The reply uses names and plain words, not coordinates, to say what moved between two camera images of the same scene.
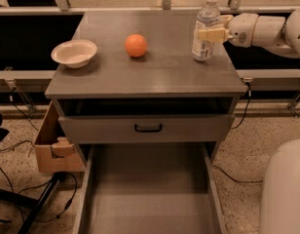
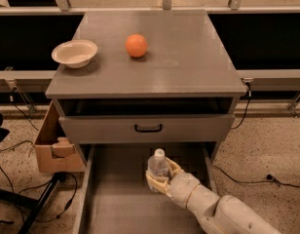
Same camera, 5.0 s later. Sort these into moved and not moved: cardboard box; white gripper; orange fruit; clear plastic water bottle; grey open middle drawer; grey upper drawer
Moved: clear plastic water bottle; white gripper
Not moved: grey open middle drawer; cardboard box; grey upper drawer; orange fruit
